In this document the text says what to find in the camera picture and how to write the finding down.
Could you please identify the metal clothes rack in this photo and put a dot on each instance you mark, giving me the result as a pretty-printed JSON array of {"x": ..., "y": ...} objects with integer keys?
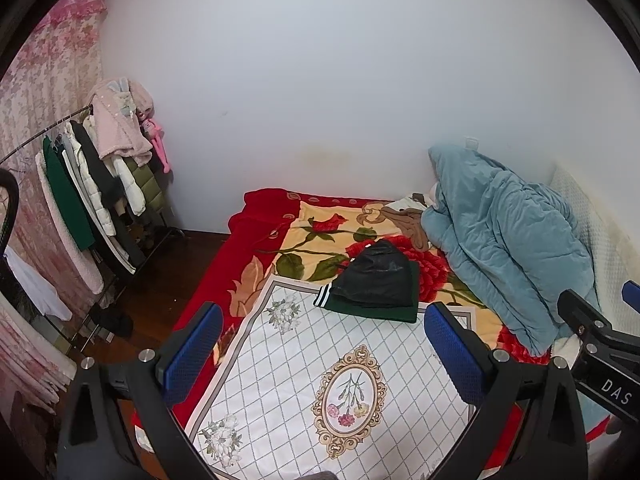
[{"x": 172, "y": 232}]

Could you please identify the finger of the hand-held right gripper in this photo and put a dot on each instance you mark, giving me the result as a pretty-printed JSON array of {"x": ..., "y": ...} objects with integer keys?
[
  {"x": 580, "y": 310},
  {"x": 632, "y": 292}
]

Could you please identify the red floral blanket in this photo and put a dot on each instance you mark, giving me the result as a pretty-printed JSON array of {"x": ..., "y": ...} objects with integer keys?
[{"x": 250, "y": 240}]

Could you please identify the pink floral curtain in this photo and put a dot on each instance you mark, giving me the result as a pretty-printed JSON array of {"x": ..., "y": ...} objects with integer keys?
[{"x": 50, "y": 70}]

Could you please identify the white wall socket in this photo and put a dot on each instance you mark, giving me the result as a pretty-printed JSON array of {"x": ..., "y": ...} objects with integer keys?
[{"x": 470, "y": 142}]

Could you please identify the black curved frame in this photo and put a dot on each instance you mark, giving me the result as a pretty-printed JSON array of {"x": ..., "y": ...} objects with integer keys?
[{"x": 10, "y": 220}]

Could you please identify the black item on floor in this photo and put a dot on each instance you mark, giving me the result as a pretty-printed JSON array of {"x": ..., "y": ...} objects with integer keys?
[{"x": 115, "y": 321}]

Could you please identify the bright pink garment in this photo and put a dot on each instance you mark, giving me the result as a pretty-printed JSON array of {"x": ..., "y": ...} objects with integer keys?
[{"x": 161, "y": 150}]

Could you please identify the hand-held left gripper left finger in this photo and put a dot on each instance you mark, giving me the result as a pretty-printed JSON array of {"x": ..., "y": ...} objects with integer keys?
[{"x": 192, "y": 355}]

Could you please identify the black leather jacket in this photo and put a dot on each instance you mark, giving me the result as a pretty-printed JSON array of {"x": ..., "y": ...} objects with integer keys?
[{"x": 375, "y": 275}]

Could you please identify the hanging white shirt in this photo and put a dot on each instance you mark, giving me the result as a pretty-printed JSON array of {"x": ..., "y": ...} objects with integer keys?
[{"x": 35, "y": 285}]

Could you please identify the hanging black coat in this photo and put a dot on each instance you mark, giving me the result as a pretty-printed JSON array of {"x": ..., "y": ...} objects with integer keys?
[{"x": 100, "y": 170}]

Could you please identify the pink fluffy robe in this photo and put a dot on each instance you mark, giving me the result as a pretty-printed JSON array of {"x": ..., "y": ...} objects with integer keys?
[{"x": 120, "y": 125}]

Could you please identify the olive padded vest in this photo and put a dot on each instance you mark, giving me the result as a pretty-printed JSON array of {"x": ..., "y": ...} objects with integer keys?
[{"x": 147, "y": 185}]

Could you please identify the light blue quilt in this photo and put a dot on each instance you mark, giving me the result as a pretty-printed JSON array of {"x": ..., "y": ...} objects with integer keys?
[{"x": 500, "y": 240}]

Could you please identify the white diamond pattern cloth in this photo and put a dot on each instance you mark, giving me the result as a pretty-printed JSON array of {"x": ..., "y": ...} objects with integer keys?
[{"x": 300, "y": 360}]

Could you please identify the white quilted headboard pad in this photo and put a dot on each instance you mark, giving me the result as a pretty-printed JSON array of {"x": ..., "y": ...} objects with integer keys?
[{"x": 600, "y": 240}]

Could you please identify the white fleece blanket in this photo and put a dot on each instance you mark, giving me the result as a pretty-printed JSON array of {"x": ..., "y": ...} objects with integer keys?
[{"x": 565, "y": 346}]

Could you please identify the hanging green garment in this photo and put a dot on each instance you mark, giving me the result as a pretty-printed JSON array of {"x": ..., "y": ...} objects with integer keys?
[{"x": 65, "y": 195}]

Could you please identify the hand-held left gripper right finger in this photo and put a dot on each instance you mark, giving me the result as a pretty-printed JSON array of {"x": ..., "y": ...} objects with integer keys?
[{"x": 452, "y": 355}]

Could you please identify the white puffer jacket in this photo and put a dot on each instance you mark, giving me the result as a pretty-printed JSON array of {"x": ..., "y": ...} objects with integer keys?
[{"x": 131, "y": 190}]

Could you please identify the folded green garment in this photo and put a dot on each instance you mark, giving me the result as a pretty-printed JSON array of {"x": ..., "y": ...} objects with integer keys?
[{"x": 370, "y": 312}]

